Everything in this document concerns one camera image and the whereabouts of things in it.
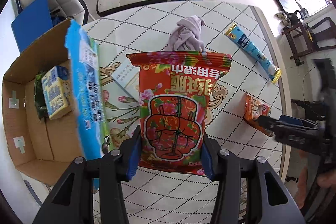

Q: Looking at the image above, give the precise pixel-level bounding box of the orange snack packet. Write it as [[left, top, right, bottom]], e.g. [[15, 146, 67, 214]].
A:
[[243, 94, 274, 138]]

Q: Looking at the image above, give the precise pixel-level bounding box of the blue gold long packet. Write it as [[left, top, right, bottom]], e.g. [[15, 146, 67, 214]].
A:
[[226, 23, 282, 84]]

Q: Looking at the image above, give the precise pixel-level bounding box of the dark green wipes pack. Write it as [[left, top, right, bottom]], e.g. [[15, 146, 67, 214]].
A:
[[34, 71, 49, 120]]

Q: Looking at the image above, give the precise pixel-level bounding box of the red floral wipes pack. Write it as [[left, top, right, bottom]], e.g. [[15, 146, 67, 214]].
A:
[[126, 51, 232, 176]]

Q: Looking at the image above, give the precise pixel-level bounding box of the yellow blue tissue pack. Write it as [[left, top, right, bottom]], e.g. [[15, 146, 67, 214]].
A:
[[42, 65, 71, 120]]

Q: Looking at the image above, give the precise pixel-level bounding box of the lilac towel cloth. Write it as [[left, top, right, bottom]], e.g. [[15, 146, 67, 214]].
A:
[[167, 15, 205, 52]]

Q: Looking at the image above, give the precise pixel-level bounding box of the white carton box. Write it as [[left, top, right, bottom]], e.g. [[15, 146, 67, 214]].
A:
[[112, 59, 139, 102]]

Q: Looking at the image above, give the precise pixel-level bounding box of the open cardboard box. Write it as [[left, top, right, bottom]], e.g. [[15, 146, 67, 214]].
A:
[[2, 18, 111, 187]]

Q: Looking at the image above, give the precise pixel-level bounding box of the dark wooden stool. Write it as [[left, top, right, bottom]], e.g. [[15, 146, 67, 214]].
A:
[[282, 17, 335, 67]]

